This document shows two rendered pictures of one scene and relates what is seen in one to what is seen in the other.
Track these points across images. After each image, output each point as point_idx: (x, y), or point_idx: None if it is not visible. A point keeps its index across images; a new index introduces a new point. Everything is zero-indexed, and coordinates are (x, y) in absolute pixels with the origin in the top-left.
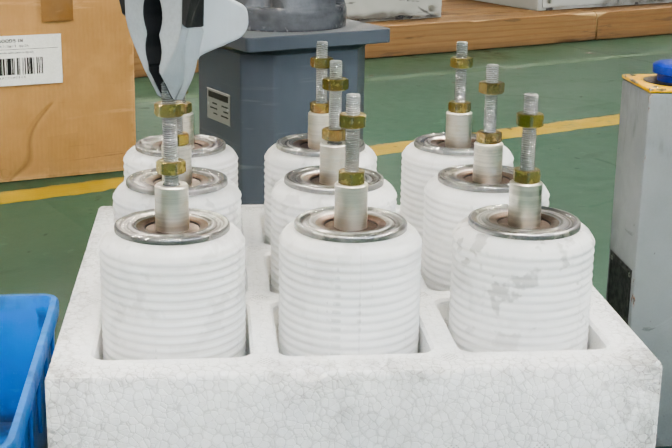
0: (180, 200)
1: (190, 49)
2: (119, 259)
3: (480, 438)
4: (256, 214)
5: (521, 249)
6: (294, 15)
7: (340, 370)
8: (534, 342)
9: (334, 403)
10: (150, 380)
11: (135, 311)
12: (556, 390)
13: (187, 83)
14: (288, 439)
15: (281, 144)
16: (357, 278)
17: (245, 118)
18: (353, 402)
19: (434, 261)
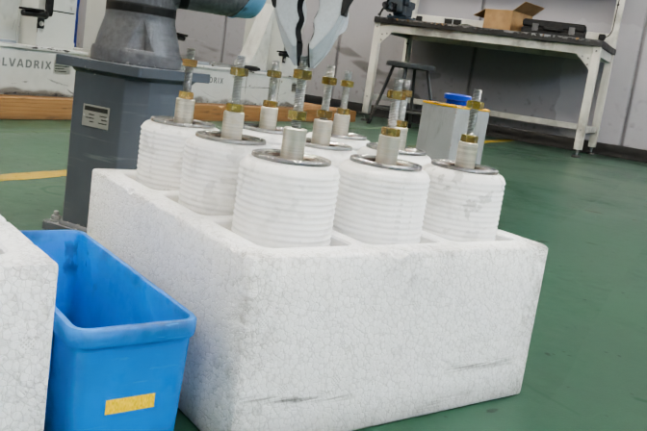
0: (304, 139)
1: (337, 32)
2: (281, 175)
3: (471, 293)
4: None
5: (484, 179)
6: (160, 57)
7: (414, 251)
8: (484, 236)
9: (409, 273)
10: (316, 259)
11: (289, 213)
12: (506, 262)
13: (324, 56)
14: (382, 298)
15: (247, 126)
16: (413, 193)
17: (123, 124)
18: (418, 272)
19: None
